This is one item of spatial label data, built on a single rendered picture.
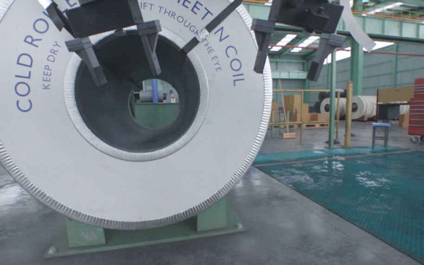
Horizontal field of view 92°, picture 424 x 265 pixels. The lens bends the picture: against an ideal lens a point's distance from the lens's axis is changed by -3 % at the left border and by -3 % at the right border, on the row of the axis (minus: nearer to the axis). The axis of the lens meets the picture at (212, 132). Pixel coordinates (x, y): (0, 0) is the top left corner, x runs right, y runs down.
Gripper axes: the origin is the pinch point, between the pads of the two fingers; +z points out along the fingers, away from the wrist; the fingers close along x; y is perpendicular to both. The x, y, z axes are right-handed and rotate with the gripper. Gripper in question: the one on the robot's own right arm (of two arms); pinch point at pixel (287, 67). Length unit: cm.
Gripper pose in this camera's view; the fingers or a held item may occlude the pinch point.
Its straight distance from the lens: 51.7
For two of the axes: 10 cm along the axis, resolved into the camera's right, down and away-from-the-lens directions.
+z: -1.6, 8.7, 4.7
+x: 9.8, 0.7, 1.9
